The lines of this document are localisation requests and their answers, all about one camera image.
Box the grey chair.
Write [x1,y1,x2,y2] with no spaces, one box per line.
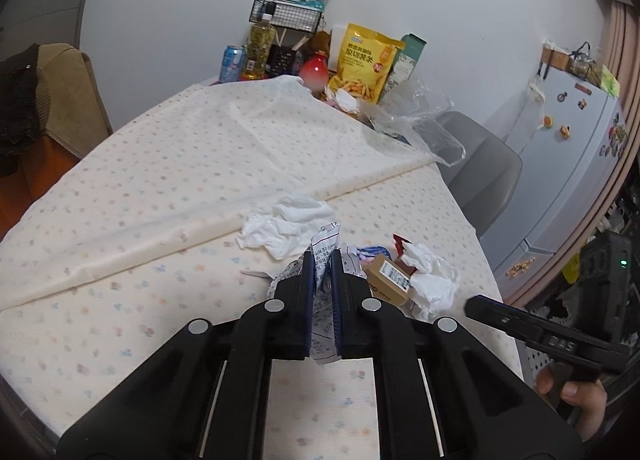
[417,111,523,241]

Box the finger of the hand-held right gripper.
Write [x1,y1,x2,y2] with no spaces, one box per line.
[465,294,551,341]

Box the large white tissue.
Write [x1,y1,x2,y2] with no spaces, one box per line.
[236,194,335,261]

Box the green box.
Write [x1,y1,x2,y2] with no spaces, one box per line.
[600,65,621,98]

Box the small brown cardboard box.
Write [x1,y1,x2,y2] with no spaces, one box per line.
[361,254,417,311]

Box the clear plastic bag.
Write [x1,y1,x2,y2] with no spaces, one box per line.
[357,77,466,168]

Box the small crumpled white tissue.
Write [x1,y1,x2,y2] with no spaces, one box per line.
[336,88,362,115]

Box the brown wicker basket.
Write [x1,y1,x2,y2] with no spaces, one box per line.
[540,42,571,72]

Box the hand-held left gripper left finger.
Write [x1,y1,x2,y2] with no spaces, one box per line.
[56,250,316,460]

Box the cream dotted tablecloth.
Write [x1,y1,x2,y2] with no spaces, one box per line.
[0,75,506,460]

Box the blue pink wrapper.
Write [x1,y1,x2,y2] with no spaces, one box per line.
[350,244,390,263]

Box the white refrigerator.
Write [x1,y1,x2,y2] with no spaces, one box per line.
[492,72,628,301]

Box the blue drink can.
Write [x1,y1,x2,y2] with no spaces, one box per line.
[219,45,247,85]

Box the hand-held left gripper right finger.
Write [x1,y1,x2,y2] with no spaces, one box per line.
[332,249,586,460]

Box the green white carton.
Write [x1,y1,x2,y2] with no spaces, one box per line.
[377,32,428,103]

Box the red white peach-shaped bottle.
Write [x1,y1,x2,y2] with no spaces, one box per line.
[299,51,331,93]

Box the yellow snack bag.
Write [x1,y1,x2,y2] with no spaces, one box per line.
[327,22,406,106]

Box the small red packet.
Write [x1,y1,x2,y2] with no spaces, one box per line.
[391,234,418,273]

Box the beige armchair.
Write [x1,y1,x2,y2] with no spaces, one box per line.
[0,42,113,176]

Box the white hanging tote bag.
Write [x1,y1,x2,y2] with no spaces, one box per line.
[515,82,546,151]

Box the person's right hand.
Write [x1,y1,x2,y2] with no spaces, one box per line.
[537,367,608,442]

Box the brown plush toy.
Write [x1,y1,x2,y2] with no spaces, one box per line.
[305,30,333,58]

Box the black mesh pen holder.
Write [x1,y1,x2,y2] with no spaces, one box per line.
[265,42,303,78]

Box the small black wire basket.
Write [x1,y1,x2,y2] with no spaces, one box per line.
[567,42,603,83]

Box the cooking oil bottle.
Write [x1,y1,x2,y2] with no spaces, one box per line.
[243,12,277,81]

